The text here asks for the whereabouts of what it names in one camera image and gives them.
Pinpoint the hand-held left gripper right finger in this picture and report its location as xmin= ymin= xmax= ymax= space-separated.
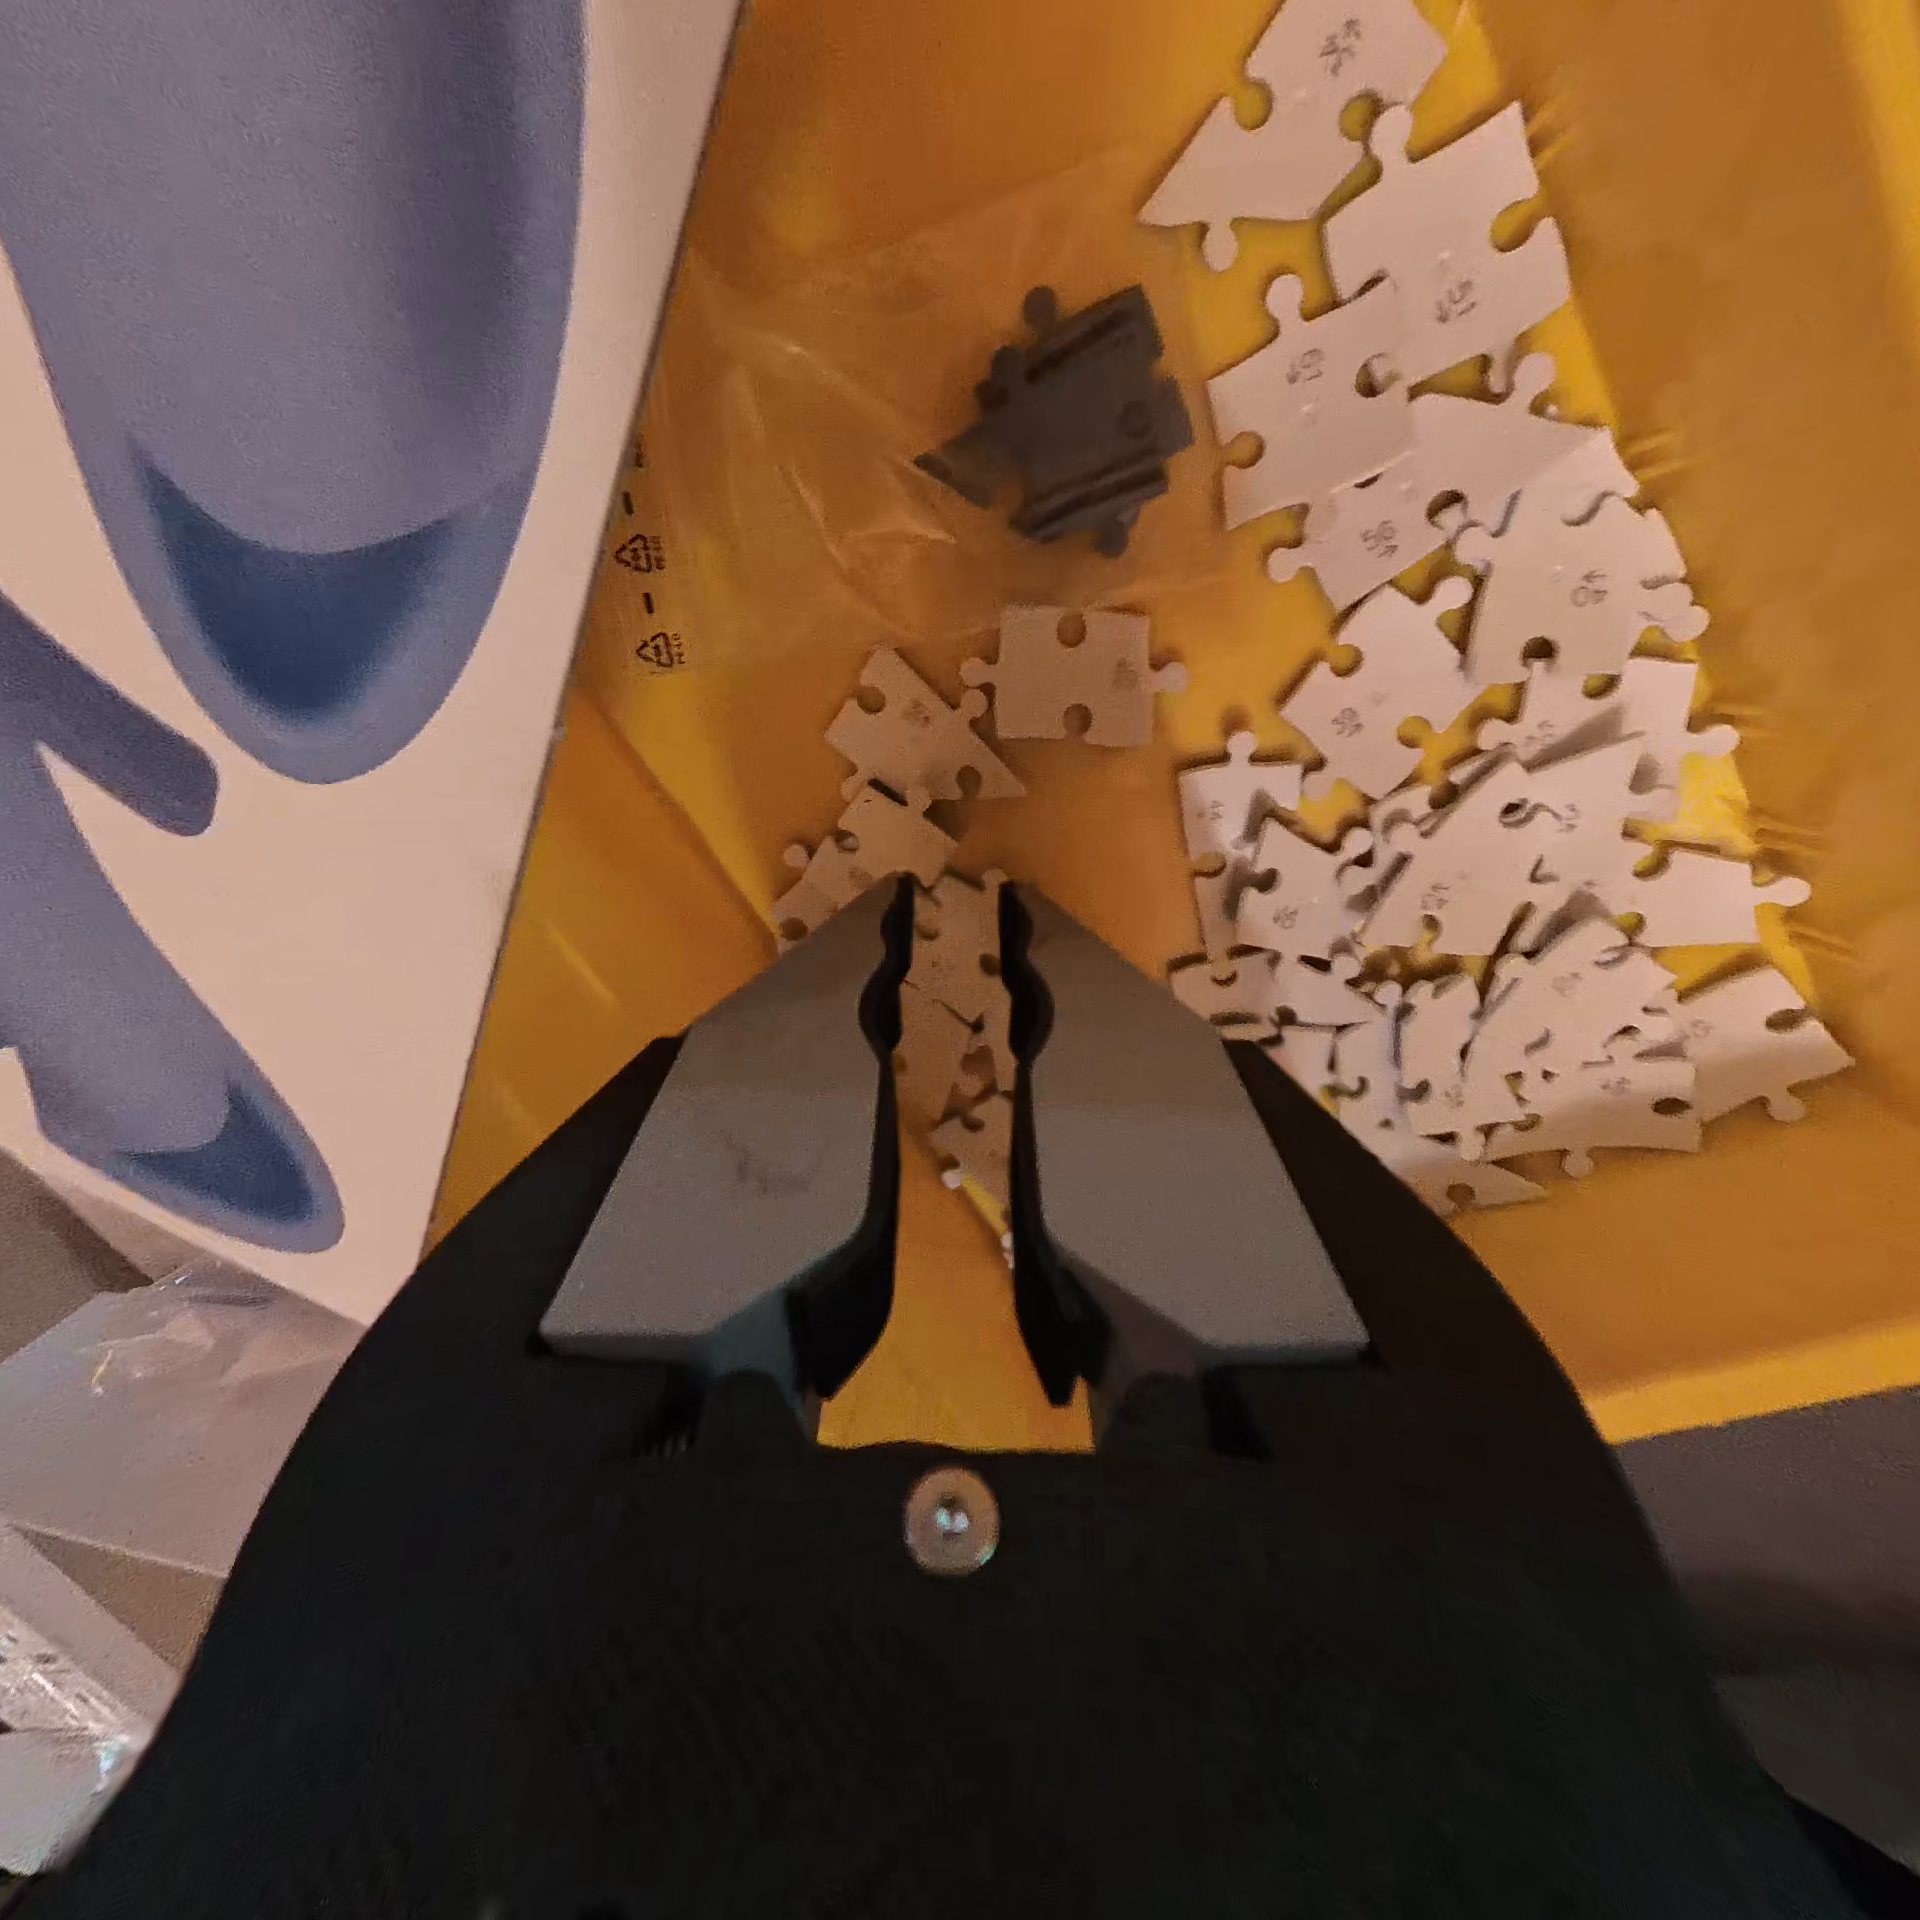
xmin=995 ymin=883 xmax=1375 ymax=1408

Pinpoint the dark grey puzzle piece stack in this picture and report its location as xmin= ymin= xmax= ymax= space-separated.
xmin=913 ymin=282 xmax=1201 ymax=560

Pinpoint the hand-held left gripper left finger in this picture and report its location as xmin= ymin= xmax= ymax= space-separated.
xmin=537 ymin=876 xmax=922 ymax=1389

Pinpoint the clear plastic bag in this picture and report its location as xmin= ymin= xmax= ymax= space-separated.
xmin=0 ymin=1260 xmax=368 ymax=1877
xmin=599 ymin=225 xmax=1202 ymax=723

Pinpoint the yellow plastic bin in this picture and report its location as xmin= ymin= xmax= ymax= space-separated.
xmin=427 ymin=0 xmax=1920 ymax=1450

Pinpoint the pile of white puzzle pieces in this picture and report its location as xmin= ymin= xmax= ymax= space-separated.
xmin=769 ymin=0 xmax=1857 ymax=1269

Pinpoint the white box with blue print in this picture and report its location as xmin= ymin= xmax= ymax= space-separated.
xmin=0 ymin=0 xmax=747 ymax=1325

